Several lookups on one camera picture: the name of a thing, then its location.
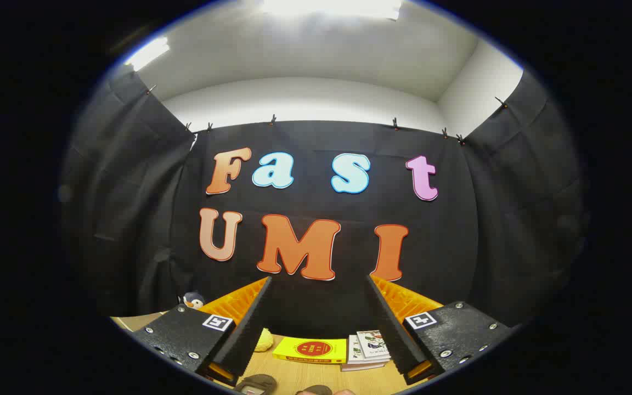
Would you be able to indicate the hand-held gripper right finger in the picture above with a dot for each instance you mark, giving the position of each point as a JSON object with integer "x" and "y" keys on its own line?
{"x": 390, "y": 329}

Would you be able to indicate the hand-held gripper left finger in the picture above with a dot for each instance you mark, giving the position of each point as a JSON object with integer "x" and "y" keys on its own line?
{"x": 250, "y": 329}

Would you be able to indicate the brown fuzzy shoe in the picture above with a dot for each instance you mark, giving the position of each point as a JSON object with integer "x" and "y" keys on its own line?
{"x": 315, "y": 390}
{"x": 255, "y": 383}

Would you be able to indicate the yellow round plush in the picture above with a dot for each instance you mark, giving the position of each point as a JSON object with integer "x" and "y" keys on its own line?
{"x": 264, "y": 341}

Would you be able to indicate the white illustrated book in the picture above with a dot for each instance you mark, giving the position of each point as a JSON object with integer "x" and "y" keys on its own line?
{"x": 373, "y": 344}

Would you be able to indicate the brown book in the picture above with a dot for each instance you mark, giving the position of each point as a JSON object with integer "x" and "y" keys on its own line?
{"x": 360, "y": 367}

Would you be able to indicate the yellow book with red circle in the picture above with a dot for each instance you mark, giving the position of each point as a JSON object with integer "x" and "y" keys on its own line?
{"x": 310, "y": 349}

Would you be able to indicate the penguin plush toy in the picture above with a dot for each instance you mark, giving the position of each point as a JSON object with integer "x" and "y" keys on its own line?
{"x": 192, "y": 300}

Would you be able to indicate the row of black cloth clips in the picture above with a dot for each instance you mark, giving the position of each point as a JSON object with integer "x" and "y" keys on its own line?
{"x": 395, "y": 124}

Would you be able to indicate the ceiling light panel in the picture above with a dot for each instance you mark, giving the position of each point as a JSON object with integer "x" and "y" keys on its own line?
{"x": 147, "y": 52}
{"x": 332, "y": 7}

